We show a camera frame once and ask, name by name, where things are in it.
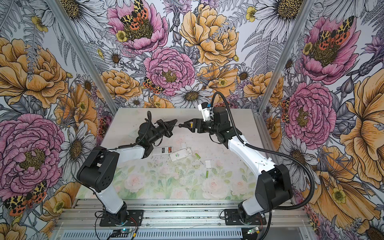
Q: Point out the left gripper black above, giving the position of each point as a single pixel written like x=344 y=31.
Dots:
x=167 y=124

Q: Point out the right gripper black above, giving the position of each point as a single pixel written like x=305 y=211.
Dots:
x=194 y=125

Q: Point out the red white remote control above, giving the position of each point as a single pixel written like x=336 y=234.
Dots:
x=162 y=151

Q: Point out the white battery cover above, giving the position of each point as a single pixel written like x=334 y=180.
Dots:
x=208 y=164

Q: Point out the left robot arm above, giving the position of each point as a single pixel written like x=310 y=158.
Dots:
x=98 y=170

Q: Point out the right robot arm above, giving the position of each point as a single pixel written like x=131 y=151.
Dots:
x=273 y=186

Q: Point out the left circuit board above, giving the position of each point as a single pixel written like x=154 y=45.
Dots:
x=125 y=231

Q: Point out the circuit board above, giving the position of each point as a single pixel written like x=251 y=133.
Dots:
x=125 y=231
x=255 y=230

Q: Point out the right circuit board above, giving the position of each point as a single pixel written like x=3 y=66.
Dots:
x=255 y=230

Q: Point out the aluminium frame rail front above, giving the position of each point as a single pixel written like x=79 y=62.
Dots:
x=157 y=214

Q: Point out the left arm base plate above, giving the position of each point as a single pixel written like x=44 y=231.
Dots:
x=126 y=218

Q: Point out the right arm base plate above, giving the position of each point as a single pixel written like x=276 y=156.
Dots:
x=236 y=217

